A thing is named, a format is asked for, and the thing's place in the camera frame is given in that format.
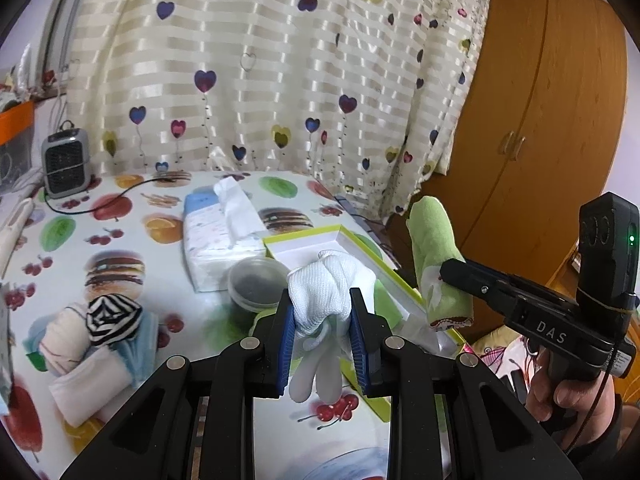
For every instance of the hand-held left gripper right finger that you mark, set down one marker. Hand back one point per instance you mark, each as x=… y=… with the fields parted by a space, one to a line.
x=359 y=347

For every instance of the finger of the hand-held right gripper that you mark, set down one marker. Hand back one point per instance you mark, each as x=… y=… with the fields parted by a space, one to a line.
x=475 y=282
x=545 y=294

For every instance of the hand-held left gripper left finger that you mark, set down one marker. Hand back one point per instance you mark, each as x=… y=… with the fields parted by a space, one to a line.
x=285 y=347

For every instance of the green terry cloth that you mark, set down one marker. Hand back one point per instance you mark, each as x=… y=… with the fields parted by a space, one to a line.
x=435 y=260

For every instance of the white knit glove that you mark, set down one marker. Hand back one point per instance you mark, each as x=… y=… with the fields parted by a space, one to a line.
x=325 y=285

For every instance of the green-edged white box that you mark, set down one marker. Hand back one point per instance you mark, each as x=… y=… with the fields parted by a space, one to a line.
x=300 y=252

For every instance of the blue face mask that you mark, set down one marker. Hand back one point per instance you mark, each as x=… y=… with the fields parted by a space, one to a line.
x=140 y=355

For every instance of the black white striped sock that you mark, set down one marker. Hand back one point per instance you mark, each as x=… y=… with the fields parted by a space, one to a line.
x=112 y=320

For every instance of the white cloth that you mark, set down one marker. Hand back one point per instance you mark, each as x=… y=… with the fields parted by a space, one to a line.
x=90 y=385

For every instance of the white towel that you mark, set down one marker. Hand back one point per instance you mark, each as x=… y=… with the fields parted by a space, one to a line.
x=62 y=342

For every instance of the person's right forearm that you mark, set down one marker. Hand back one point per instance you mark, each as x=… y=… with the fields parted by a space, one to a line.
x=617 y=435

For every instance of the soft tissue pack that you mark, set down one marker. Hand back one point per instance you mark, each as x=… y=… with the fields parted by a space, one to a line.
x=215 y=240

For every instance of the person's right hand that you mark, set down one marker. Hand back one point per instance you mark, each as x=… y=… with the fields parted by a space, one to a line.
x=565 y=392

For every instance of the wooden bedside cabinet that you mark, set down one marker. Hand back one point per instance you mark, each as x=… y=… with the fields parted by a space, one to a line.
x=567 y=272

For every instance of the grey lidded plastic container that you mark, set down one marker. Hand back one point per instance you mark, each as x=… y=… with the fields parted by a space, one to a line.
x=255 y=282

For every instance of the pink floral cloth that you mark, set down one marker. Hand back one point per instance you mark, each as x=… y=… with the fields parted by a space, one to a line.
x=495 y=355

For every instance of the wooden wardrobe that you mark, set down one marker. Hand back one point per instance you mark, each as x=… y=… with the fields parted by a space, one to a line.
x=540 y=110

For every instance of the grey space heater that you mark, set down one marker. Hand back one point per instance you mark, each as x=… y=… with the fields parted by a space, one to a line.
x=65 y=162

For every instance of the heart printed striped curtain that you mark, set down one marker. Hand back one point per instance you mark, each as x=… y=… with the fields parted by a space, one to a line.
x=250 y=60

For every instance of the white paper roll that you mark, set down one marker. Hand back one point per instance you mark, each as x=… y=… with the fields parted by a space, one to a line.
x=15 y=230

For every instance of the orange-lidded storage box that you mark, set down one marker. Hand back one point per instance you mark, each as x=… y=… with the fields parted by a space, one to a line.
x=15 y=135

